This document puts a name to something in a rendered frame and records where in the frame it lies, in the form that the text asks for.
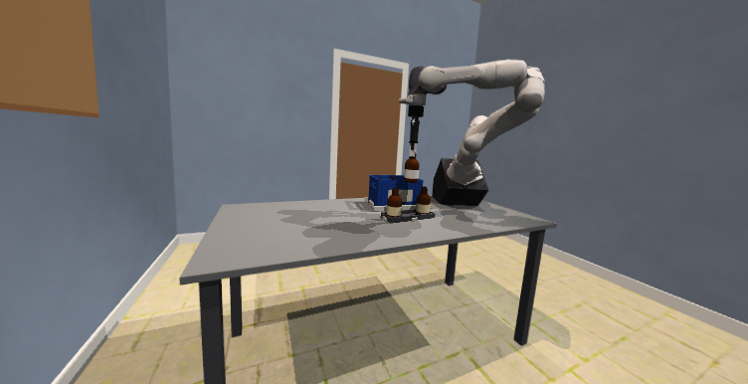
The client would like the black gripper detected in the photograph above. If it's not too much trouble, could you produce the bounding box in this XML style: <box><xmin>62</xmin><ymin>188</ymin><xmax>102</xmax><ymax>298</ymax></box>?
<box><xmin>408</xmin><ymin>105</ymin><xmax>424</xmax><ymax>156</ymax></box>

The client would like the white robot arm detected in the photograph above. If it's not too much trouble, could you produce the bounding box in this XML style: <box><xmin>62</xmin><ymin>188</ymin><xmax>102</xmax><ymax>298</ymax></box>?
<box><xmin>399</xmin><ymin>60</ymin><xmax>545</xmax><ymax>186</ymax></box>

